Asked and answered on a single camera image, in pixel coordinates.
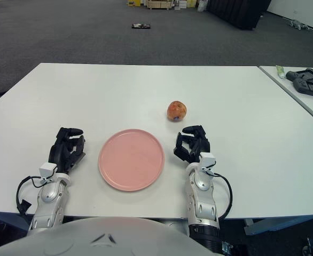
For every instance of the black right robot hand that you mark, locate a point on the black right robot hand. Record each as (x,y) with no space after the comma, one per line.
(199,144)

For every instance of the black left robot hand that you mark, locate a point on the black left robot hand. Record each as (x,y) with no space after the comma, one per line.
(60,152)

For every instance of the red yellow apple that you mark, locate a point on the red yellow apple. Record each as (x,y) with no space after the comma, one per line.
(176,110)

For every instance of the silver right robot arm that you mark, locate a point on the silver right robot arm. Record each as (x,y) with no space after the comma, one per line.
(202,202)

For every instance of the pink round plate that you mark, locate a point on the pink round plate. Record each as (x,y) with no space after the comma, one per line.
(131,160)

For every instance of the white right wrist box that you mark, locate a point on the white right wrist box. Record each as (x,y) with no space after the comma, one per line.
(207,160)

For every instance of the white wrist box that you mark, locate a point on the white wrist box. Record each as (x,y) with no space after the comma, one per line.
(207,160)
(46,169)

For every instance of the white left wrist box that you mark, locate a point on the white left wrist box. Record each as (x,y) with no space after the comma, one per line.
(46,169)

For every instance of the grey robot torso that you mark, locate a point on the grey robot torso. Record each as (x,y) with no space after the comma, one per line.
(92,240)

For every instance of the green white tube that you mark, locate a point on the green white tube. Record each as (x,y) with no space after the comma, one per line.
(280,71)

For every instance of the black handheld controller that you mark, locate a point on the black handheld controller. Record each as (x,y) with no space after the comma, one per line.
(306,75)
(306,86)

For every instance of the flat black floor tray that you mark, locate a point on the flat black floor tray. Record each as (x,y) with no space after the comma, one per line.
(141,26)

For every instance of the black curtain partition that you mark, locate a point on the black curtain partition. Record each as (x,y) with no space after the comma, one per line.
(234,13)

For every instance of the white plastic bag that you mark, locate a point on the white plastic bag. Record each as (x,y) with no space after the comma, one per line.
(201,6)

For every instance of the stacked white boxes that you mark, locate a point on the stacked white boxes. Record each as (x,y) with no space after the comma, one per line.
(186,3)

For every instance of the wooden crate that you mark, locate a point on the wooden crate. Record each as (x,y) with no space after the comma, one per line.
(159,4)

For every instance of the grey quadruped robot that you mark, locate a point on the grey quadruped robot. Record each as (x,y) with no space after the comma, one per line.
(298,24)

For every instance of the yellow box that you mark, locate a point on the yellow box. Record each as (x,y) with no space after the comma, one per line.
(133,2)

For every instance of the blue grey table frame bar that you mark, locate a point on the blue grey table frame bar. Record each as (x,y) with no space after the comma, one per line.
(252,226)

